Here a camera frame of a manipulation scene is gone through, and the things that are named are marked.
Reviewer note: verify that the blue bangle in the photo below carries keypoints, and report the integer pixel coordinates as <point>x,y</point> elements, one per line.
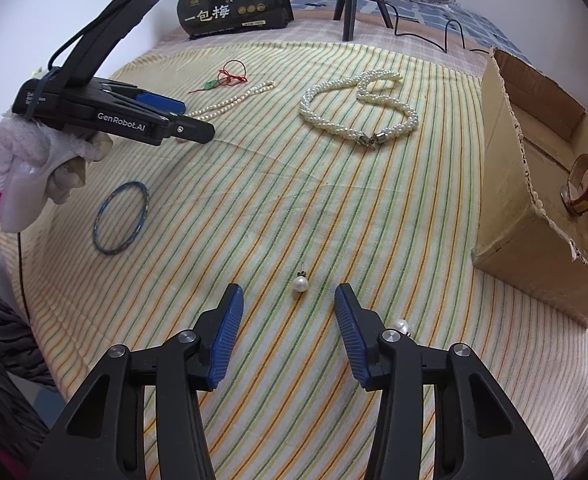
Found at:
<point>95,232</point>

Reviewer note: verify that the black snack bag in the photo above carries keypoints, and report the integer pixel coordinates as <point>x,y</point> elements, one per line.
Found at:
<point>234,5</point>

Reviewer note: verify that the pearl earring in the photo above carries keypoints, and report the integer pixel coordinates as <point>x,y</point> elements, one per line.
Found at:
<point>401,325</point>
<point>300,286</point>

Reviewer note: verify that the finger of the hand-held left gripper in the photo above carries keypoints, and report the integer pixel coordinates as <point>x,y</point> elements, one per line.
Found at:
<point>161,102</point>
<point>191,131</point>

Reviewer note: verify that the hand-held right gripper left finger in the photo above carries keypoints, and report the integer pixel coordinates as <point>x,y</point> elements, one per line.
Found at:
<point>226,330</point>

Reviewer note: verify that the cardboard box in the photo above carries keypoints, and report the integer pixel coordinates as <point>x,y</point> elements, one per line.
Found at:
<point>504,185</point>

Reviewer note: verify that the striped yellow cloth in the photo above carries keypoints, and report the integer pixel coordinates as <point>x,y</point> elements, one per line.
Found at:
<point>274,200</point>

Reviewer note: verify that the pink checkered blanket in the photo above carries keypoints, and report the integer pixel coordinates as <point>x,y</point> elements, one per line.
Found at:
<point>314,30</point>

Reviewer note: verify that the person's left hand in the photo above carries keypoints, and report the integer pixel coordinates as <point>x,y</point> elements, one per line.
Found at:
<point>29,160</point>

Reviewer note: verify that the black tripod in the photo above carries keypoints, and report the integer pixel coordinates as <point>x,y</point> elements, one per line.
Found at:
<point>348,10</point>

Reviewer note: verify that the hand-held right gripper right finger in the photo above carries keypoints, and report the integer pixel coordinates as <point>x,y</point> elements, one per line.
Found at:
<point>349,335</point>

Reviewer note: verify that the thin pearl strand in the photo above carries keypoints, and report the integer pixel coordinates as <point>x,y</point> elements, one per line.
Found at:
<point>234,100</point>

